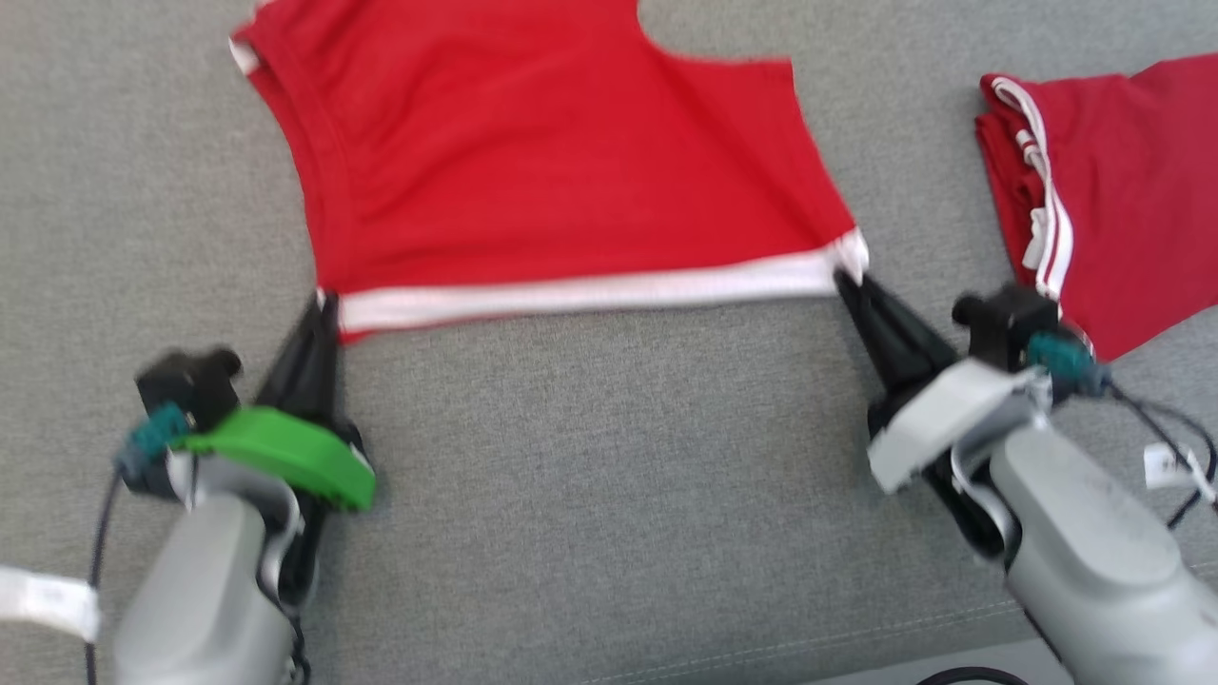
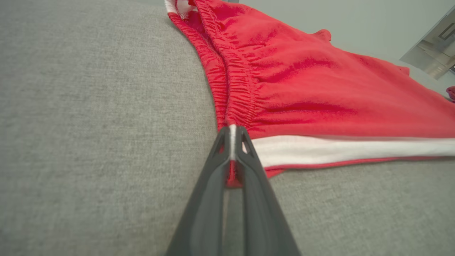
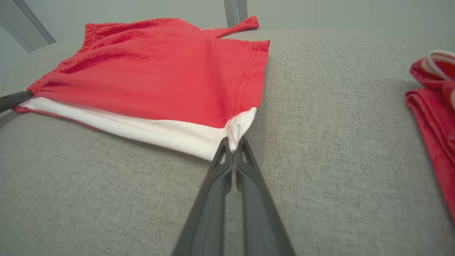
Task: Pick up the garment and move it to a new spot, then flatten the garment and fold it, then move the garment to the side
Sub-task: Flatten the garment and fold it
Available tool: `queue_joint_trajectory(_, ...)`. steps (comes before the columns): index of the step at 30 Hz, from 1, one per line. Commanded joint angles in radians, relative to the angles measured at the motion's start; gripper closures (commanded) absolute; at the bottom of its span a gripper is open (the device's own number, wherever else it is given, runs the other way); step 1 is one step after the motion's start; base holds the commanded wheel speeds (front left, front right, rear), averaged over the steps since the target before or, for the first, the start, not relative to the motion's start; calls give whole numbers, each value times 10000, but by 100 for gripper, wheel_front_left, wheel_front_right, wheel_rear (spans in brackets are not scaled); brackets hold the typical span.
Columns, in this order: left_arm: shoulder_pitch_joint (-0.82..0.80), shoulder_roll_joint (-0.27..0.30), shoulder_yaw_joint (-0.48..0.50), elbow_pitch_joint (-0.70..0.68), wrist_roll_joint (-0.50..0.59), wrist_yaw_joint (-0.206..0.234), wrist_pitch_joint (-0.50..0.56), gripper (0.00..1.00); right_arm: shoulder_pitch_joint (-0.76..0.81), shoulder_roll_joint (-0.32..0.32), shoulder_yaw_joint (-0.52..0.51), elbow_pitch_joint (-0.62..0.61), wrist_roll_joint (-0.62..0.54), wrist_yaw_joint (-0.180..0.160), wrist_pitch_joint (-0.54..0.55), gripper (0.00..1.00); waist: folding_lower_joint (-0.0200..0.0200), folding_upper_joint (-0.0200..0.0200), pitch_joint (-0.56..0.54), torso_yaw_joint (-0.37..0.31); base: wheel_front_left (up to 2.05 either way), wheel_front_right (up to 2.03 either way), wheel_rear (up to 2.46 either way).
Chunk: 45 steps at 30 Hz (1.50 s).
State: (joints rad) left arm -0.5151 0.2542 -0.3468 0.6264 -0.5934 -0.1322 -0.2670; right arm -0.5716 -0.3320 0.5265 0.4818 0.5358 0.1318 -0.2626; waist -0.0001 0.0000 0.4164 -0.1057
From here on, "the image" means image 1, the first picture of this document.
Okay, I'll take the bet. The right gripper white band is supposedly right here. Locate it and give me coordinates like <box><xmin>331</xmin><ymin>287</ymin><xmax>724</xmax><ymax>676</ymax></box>
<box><xmin>835</xmin><ymin>270</ymin><xmax>1049</xmax><ymax>534</ymax></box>

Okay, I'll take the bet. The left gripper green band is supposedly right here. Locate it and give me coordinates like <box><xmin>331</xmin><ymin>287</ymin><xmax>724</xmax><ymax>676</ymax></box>
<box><xmin>175</xmin><ymin>293</ymin><xmax>378</xmax><ymax>608</ymax></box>

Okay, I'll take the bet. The red jersey with lettering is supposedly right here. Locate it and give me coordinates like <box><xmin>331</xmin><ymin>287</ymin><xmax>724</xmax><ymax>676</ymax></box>
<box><xmin>974</xmin><ymin>53</ymin><xmax>1218</xmax><ymax>363</ymax></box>

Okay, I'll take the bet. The plain red top white hem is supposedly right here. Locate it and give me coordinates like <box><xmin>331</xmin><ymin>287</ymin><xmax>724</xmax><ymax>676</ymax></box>
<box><xmin>229</xmin><ymin>0</ymin><xmax>870</xmax><ymax>344</ymax></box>

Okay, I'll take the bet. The grey fabric sofa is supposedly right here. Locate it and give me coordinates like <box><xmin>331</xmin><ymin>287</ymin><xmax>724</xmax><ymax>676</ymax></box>
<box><xmin>0</xmin><ymin>0</ymin><xmax>1218</xmax><ymax>685</ymax></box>

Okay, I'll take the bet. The white tag on right cable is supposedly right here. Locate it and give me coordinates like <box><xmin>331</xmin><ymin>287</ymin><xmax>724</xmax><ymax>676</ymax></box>
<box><xmin>1144</xmin><ymin>441</ymin><xmax>1218</xmax><ymax>504</ymax></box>

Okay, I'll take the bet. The white tag on cable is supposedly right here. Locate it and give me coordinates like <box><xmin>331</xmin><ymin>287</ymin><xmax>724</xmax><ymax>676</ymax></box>
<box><xmin>0</xmin><ymin>565</ymin><xmax>102</xmax><ymax>642</ymax></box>
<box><xmin>1144</xmin><ymin>441</ymin><xmax>1218</xmax><ymax>504</ymax></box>

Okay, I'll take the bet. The white tag on left cable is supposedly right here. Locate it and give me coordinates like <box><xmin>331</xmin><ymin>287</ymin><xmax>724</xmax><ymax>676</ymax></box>
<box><xmin>0</xmin><ymin>565</ymin><xmax>102</xmax><ymax>642</ymax></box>

